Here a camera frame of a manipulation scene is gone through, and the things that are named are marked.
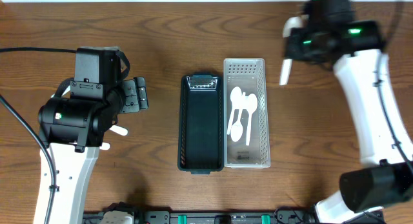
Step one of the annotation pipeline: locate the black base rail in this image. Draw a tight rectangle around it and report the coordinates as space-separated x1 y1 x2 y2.
81 202 319 224

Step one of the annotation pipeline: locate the white fork lower left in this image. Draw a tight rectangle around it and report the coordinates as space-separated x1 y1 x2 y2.
99 142 111 150

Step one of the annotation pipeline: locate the white fork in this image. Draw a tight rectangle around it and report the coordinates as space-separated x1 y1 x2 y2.
99 142 111 150
110 125 128 136

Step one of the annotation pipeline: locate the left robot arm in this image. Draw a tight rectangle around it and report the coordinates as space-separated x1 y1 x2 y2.
34 46 149 223

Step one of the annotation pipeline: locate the clear plastic basket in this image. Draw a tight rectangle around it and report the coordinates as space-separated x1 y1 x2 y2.
223 58 270 168

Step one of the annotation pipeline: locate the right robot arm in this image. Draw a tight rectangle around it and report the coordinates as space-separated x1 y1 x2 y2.
279 0 412 223

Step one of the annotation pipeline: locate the black plastic basket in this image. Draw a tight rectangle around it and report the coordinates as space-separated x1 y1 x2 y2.
177 73 224 175

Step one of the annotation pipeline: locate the white fork middle left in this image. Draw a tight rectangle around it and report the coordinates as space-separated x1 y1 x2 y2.
110 125 128 136

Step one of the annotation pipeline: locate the white spoon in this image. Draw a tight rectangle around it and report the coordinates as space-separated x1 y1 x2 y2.
279 16 302 86
246 94 257 146
230 92 246 142
227 87 242 135

